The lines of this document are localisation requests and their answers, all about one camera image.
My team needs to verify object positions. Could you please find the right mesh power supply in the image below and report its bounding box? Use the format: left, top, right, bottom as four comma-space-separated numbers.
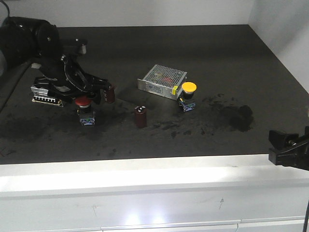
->
137, 64, 187, 101

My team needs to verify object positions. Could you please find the front brown capacitor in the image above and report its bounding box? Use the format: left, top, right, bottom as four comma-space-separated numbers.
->
134, 105, 147, 128

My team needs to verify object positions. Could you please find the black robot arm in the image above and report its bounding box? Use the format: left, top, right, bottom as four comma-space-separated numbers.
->
0, 17, 115, 104

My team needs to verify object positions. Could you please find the left mesh power supply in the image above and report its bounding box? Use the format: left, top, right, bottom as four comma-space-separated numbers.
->
31, 76, 64, 107

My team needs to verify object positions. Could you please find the brown capacitor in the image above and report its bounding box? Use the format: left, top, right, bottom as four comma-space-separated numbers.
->
103, 85, 115, 103
134, 105, 147, 128

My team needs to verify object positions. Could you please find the red mushroom push button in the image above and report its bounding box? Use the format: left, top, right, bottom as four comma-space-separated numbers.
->
74, 96, 96, 126

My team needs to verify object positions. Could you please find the rear brown capacitor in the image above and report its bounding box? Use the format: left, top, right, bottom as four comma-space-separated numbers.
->
103, 85, 115, 103

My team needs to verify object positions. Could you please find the yellow mushroom push button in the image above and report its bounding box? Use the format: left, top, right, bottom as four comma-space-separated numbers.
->
179, 82, 197, 112

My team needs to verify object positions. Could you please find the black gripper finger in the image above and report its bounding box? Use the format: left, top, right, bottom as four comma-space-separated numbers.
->
268, 126, 309, 146
268, 143, 309, 169

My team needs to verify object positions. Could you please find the mesh power supply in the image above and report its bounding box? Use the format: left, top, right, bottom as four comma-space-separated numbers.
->
31, 76, 64, 107
137, 64, 187, 101

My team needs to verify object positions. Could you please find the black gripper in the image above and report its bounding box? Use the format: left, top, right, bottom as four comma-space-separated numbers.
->
35, 55, 113, 104

